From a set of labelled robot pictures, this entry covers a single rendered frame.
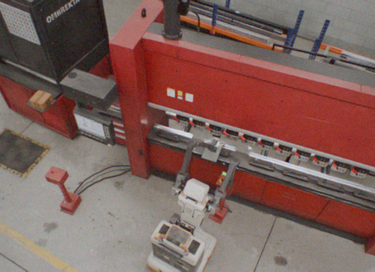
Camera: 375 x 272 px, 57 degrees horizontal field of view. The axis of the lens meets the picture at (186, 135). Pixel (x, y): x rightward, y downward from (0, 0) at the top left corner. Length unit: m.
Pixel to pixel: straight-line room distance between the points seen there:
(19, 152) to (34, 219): 1.18
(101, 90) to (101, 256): 2.16
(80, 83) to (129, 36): 0.67
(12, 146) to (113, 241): 2.25
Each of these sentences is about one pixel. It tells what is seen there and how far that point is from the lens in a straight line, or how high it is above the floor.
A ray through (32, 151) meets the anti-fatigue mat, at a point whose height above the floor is 0.01.
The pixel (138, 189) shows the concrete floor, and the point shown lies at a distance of 4.99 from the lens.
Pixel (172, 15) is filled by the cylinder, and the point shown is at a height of 2.55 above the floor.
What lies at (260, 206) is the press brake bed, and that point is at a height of 0.05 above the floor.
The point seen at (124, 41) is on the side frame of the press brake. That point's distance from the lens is 3.43.
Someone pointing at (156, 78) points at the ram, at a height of 1.81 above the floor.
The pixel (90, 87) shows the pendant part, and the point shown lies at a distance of 3.52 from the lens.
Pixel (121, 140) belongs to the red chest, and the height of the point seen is 0.22.
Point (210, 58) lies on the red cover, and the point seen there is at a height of 2.25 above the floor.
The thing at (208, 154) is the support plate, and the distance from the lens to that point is 4.09.
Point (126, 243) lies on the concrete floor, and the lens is 4.67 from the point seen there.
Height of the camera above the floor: 4.31
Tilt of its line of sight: 51 degrees down
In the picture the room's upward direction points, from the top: 3 degrees clockwise
